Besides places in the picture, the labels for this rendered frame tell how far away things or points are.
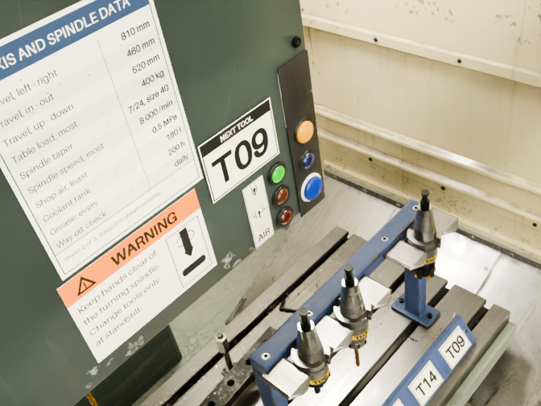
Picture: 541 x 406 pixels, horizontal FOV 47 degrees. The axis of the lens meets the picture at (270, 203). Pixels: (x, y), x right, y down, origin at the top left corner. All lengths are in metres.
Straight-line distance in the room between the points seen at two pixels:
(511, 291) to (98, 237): 1.27
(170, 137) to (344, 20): 1.08
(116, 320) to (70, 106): 0.22
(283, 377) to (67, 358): 0.49
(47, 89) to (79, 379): 0.28
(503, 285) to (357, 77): 0.64
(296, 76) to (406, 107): 0.96
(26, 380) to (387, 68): 1.20
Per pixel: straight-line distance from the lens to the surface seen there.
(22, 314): 0.55
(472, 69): 1.42
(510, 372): 1.60
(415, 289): 1.40
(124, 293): 0.60
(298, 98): 0.66
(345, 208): 1.86
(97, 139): 0.51
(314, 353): 1.00
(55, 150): 0.49
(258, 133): 0.63
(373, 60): 1.59
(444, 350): 1.37
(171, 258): 0.61
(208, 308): 1.99
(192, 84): 0.55
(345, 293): 1.03
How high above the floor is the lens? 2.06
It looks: 40 degrees down
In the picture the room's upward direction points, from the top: 11 degrees counter-clockwise
